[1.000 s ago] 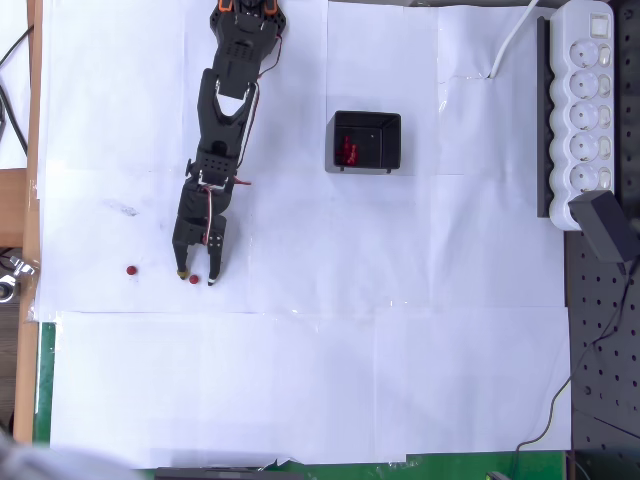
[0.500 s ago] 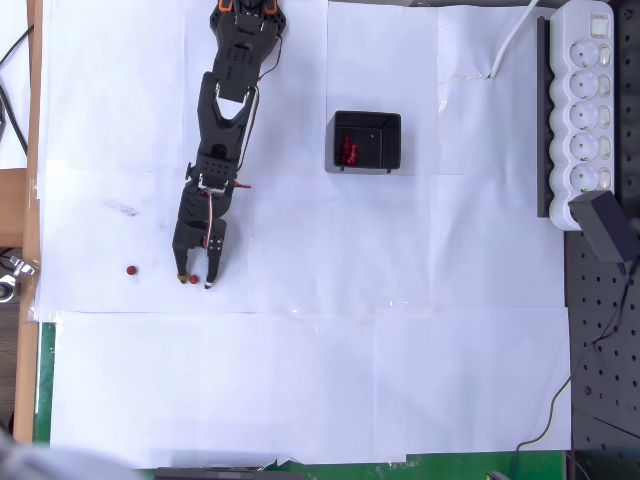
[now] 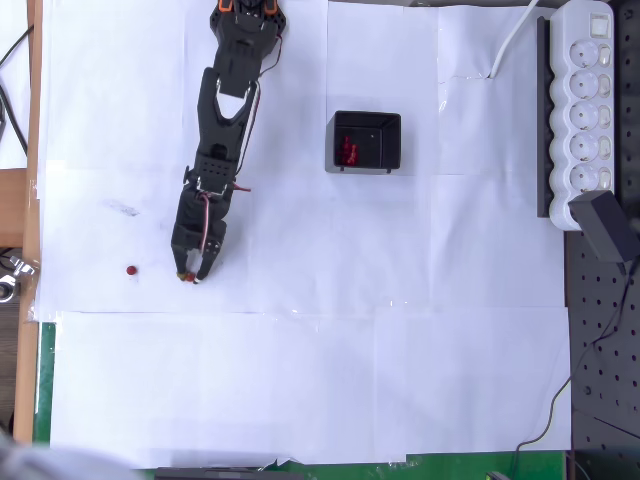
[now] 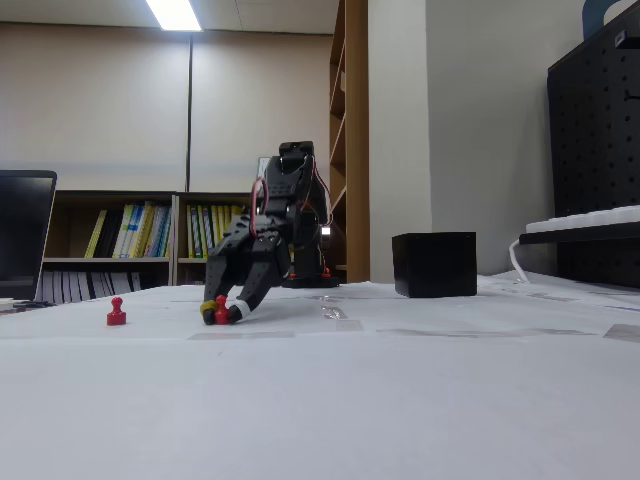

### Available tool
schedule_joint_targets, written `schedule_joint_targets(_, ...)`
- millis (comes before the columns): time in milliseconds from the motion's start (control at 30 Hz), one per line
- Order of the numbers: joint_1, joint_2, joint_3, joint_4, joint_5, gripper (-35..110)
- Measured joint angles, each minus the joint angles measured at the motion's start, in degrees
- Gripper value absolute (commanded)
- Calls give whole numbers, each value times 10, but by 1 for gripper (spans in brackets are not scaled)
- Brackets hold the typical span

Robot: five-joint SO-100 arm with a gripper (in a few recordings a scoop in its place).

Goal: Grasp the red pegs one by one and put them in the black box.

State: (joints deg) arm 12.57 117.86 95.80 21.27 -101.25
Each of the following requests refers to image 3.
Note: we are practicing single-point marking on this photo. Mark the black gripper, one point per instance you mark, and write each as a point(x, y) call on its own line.
point(188, 240)

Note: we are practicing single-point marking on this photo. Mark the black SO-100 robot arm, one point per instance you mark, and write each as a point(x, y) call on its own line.
point(230, 130)

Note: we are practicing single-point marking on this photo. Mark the black open box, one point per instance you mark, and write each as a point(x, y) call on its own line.
point(345, 120)

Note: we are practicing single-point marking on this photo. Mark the metal clamp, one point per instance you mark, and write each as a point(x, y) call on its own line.
point(20, 267)

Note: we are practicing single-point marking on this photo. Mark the white paper covering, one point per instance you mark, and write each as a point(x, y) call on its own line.
point(350, 350)

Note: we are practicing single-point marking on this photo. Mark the dark ribbed panel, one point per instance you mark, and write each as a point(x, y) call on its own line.
point(7, 360)

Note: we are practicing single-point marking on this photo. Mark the black flat device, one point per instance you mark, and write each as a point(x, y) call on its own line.
point(225, 474)

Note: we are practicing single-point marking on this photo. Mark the grey blurred object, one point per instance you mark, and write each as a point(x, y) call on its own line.
point(50, 462)

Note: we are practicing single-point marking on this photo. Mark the black power adapter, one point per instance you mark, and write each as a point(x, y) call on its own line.
point(602, 225)

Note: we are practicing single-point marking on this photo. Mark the white power strip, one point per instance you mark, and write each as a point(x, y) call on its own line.
point(582, 120)

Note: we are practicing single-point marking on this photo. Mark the black pegboard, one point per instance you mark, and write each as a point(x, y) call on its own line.
point(605, 320)

